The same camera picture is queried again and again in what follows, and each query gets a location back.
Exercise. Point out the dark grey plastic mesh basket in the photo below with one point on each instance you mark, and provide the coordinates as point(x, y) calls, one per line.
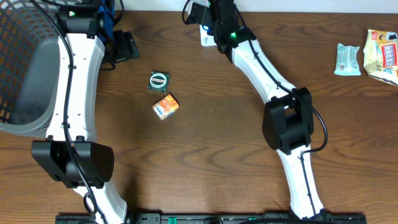
point(30, 61)

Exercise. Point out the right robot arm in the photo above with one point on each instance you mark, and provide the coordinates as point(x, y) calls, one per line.
point(287, 123)

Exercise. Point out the green Zam-Buk tin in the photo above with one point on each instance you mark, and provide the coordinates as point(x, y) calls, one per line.
point(158, 81)

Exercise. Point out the orange tissue pack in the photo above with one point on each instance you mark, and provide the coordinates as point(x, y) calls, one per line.
point(165, 107)

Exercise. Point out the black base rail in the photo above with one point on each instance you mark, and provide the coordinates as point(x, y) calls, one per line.
point(271, 217)

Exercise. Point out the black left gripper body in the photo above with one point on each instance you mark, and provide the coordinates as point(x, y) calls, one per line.
point(125, 46)

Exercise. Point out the white barcode scanner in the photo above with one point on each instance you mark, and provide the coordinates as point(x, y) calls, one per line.
point(206, 39)

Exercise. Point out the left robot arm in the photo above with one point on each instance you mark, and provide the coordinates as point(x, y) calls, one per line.
point(70, 153)

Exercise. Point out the teal wet wipe packet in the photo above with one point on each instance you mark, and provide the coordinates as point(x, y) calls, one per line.
point(346, 60)

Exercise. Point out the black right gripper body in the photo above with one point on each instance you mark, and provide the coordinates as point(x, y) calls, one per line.
point(210, 20)

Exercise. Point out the yellow snack bag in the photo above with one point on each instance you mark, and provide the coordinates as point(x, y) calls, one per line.
point(380, 56)

